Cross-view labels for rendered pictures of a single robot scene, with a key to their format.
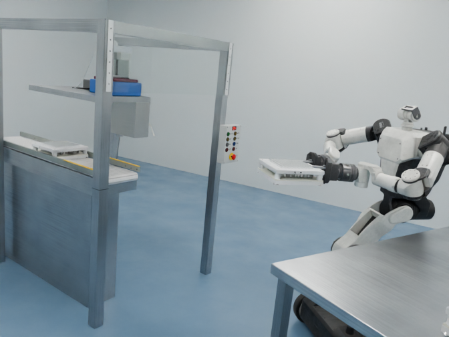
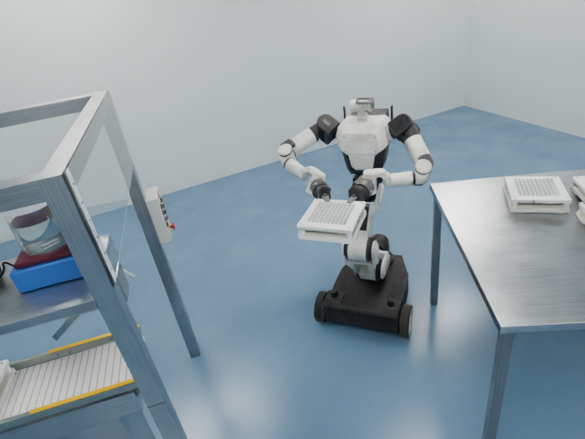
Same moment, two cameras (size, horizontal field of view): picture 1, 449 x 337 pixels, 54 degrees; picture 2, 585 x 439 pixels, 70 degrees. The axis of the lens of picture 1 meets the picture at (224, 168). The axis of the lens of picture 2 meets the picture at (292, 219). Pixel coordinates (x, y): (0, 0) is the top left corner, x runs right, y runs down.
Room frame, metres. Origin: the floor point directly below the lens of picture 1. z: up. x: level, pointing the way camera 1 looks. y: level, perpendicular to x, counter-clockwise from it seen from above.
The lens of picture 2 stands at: (1.13, 0.98, 1.97)
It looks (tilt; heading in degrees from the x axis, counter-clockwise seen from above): 30 degrees down; 313
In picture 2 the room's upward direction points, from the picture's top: 9 degrees counter-clockwise
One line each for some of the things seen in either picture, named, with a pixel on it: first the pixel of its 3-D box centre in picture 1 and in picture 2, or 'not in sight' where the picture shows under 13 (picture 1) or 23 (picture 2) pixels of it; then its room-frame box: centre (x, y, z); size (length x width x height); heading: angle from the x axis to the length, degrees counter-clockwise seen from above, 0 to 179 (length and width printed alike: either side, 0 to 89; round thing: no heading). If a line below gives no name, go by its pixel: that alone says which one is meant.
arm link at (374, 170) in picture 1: (369, 173); (376, 178); (2.07, -0.70, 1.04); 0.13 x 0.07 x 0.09; 34
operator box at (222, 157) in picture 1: (228, 143); (159, 214); (3.00, -0.02, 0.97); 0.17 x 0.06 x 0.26; 144
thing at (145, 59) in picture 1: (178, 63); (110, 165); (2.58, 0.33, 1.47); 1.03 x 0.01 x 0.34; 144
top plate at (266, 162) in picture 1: (290, 166); (332, 214); (2.09, -0.32, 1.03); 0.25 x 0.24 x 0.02; 16
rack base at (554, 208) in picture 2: not in sight; (534, 198); (1.44, -1.10, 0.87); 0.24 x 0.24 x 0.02; 22
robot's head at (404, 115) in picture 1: (408, 116); (360, 107); (2.27, -0.92, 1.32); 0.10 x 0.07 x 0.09; 16
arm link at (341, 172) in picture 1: (336, 172); (359, 193); (2.08, -0.54, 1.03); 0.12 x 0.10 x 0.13; 98
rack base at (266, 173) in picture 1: (288, 176); (332, 224); (2.09, -0.32, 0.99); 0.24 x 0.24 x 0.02; 16
